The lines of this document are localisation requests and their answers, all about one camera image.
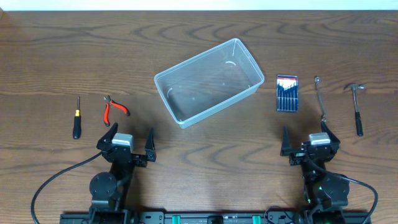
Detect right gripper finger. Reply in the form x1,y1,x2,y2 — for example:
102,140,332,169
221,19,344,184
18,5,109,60
280,126,292,156
321,121,340,149

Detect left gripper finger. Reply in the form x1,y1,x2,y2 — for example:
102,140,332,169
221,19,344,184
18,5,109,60
144,128,157,162
96,123,118,150

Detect black yellow screwdriver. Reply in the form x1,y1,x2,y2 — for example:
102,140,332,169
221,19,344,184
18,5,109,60
72,97,81,139

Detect red-handled small pliers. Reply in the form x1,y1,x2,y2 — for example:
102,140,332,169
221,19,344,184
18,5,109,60
103,95,131,127

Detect small black-handled claw hammer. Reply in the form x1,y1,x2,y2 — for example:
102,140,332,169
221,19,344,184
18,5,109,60
345,83,365,136

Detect blue precision screwdriver set case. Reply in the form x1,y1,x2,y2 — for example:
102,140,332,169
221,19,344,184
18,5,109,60
276,74,299,113

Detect silver offset ring wrench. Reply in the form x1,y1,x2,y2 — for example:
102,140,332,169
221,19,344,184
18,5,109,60
314,76,326,122

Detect clear plastic storage container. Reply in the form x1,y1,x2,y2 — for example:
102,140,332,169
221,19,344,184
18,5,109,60
154,38,265,129

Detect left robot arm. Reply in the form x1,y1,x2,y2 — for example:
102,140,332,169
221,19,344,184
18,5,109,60
88,123,157,224

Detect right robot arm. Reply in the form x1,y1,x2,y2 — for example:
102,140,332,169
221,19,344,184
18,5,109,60
280,121,349,223

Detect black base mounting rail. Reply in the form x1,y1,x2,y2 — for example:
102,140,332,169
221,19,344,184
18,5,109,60
59,210,372,224

